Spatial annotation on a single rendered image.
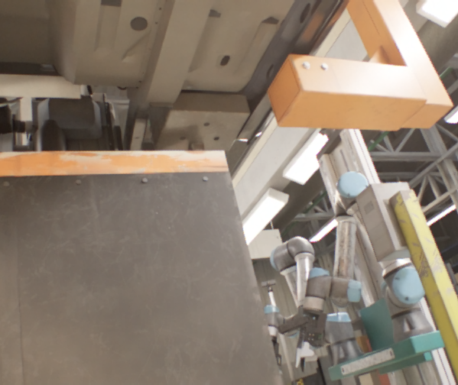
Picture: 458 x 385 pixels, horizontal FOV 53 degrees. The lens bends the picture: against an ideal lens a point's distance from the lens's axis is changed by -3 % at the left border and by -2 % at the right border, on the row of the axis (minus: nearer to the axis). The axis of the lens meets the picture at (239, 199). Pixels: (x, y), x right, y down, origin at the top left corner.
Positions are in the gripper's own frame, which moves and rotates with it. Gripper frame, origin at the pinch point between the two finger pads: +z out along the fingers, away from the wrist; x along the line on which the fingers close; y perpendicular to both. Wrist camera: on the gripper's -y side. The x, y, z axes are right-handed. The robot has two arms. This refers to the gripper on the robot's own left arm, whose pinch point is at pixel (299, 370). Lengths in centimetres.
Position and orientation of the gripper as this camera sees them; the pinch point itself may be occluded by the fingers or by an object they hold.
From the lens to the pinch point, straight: 171.6
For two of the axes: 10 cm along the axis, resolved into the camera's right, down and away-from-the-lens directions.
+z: -2.0, 9.1, -3.7
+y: 9.5, 0.8, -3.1
